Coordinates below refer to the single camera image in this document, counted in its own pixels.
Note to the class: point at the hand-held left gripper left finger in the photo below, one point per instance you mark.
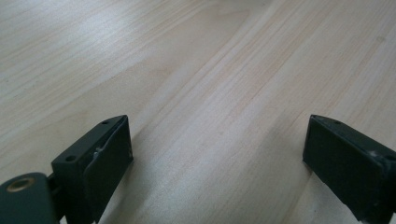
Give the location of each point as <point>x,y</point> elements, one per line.
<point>93,168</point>

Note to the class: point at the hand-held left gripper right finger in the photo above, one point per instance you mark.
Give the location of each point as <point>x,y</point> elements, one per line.
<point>348,165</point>

